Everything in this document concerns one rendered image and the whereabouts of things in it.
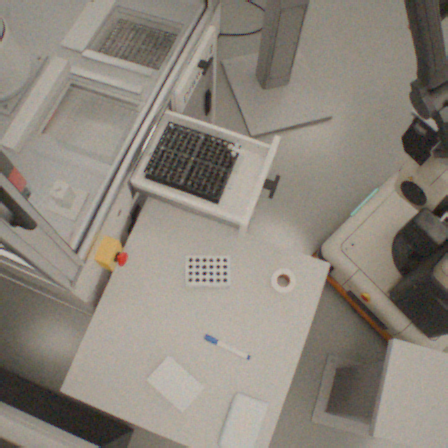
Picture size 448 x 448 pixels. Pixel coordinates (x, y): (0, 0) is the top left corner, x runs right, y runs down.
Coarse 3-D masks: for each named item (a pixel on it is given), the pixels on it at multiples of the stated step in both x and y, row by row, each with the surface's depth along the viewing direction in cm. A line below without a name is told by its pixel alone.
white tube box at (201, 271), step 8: (192, 256) 132; (200, 256) 132; (208, 256) 132; (216, 256) 132; (224, 256) 132; (192, 264) 131; (200, 264) 132; (208, 264) 132; (216, 264) 132; (224, 264) 132; (192, 272) 131; (200, 272) 131; (208, 272) 131; (216, 272) 131; (224, 272) 132; (192, 280) 130; (200, 280) 130; (208, 280) 130; (216, 280) 132; (224, 280) 133
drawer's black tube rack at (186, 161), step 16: (176, 128) 134; (160, 144) 136; (176, 144) 133; (192, 144) 133; (208, 144) 133; (224, 144) 133; (160, 160) 134; (176, 160) 131; (192, 160) 131; (208, 160) 134; (224, 160) 135; (160, 176) 129; (176, 176) 129; (192, 176) 129; (208, 176) 130; (192, 192) 131; (208, 192) 129
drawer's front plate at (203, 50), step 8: (208, 32) 143; (208, 40) 143; (200, 48) 141; (208, 48) 146; (200, 56) 141; (208, 56) 150; (192, 64) 139; (192, 72) 139; (200, 72) 148; (184, 80) 137; (192, 80) 143; (184, 88) 138; (192, 88) 147; (176, 96) 137; (176, 104) 141; (184, 104) 145
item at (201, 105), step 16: (208, 80) 177; (192, 96) 163; (208, 96) 182; (192, 112) 171; (208, 112) 193; (128, 224) 145; (0, 272) 188; (16, 272) 147; (32, 288) 198; (48, 288) 153; (96, 288) 135; (64, 304) 198; (80, 304) 160; (96, 304) 138
